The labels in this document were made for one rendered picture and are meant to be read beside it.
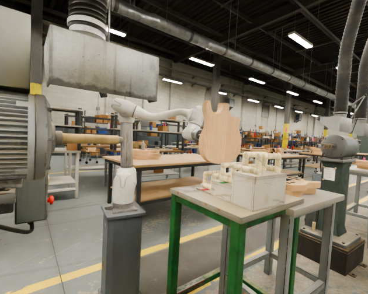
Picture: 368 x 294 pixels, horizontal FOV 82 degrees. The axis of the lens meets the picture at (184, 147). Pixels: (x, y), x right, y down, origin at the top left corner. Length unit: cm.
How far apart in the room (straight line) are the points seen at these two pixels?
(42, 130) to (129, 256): 130
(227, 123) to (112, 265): 126
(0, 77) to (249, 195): 101
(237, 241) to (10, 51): 104
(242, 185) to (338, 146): 175
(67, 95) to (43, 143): 1137
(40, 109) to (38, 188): 40
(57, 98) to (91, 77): 1129
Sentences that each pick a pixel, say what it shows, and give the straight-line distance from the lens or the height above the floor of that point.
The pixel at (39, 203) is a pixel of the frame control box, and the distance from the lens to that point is 100.
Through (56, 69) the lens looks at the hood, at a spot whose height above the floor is 142.
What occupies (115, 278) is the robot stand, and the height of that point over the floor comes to 25.
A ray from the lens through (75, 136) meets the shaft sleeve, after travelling 76.
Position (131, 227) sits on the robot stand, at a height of 60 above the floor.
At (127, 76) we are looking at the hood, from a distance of 68.
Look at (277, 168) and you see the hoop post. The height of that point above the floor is 113.
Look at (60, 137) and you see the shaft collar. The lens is 75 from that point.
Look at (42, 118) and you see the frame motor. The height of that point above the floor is 130.
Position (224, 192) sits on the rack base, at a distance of 122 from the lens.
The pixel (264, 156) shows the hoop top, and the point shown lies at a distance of 112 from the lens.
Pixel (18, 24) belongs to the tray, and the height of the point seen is 153.
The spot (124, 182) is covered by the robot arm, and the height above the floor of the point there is 92.
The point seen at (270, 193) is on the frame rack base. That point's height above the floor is 100.
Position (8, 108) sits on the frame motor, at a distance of 67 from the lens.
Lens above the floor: 128
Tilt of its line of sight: 3 degrees down
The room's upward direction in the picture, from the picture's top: 3 degrees clockwise
